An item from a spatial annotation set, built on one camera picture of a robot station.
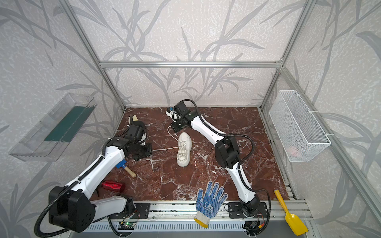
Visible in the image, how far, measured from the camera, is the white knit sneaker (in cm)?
88

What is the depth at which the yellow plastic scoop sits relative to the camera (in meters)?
0.68

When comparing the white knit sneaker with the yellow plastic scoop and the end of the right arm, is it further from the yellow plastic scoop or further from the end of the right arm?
the yellow plastic scoop

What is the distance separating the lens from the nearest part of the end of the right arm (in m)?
0.70

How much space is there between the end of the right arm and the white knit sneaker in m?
0.15

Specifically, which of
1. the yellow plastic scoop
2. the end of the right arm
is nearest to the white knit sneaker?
the end of the right arm

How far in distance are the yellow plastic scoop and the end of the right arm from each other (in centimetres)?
65
